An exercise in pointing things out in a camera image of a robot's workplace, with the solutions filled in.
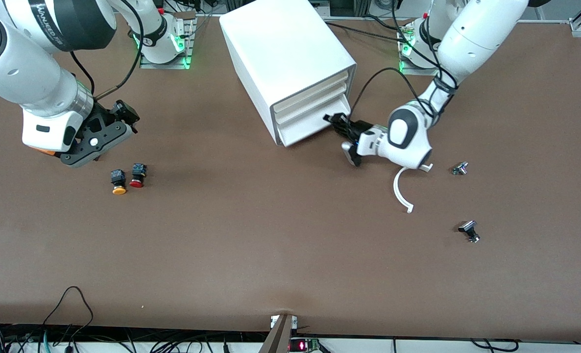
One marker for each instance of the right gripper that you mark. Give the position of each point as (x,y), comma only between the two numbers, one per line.
(105,115)

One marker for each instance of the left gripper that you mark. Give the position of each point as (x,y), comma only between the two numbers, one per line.
(353,129)

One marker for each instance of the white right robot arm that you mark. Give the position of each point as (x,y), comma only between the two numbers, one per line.
(16,63)

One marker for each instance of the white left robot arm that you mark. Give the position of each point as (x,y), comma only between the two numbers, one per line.
(472,39)

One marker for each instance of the red push button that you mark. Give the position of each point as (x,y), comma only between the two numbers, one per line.
(136,182)

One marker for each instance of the yellow push button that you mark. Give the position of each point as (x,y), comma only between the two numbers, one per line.
(119,189)

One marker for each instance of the white curved plastic piece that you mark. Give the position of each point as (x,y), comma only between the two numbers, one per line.
(395,191)

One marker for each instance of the small silver metal part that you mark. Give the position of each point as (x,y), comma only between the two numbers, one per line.
(460,168)

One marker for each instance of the black and silver knob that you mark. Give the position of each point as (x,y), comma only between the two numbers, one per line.
(468,228)

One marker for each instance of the device with red display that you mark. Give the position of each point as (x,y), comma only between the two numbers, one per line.
(302,345)

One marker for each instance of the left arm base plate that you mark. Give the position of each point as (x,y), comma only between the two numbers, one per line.
(418,71)

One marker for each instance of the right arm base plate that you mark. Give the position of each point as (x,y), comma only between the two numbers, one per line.
(190,34)

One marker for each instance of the brown camera mount post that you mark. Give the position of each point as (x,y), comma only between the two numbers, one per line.
(278,338)

